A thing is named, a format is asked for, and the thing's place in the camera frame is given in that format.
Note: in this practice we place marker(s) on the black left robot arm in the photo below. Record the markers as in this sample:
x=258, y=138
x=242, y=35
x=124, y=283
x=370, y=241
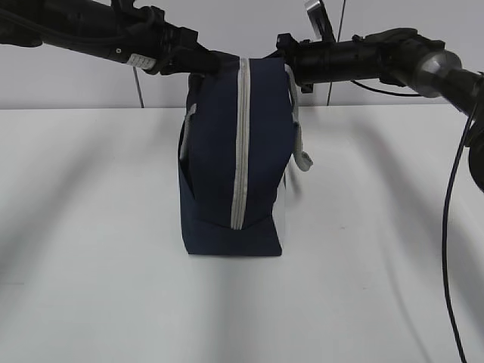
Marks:
x=118, y=32

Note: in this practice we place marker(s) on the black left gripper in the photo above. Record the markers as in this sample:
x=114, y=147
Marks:
x=155, y=46

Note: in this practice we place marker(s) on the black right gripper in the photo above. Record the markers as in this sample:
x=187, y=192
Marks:
x=321, y=62

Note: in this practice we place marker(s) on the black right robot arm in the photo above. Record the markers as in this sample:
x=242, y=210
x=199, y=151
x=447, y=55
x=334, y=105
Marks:
x=398, y=57

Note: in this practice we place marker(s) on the navy blue zipper bag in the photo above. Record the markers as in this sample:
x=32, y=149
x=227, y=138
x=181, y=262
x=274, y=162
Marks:
x=241, y=130

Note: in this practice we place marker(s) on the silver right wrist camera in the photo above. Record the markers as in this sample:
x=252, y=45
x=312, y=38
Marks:
x=318, y=17

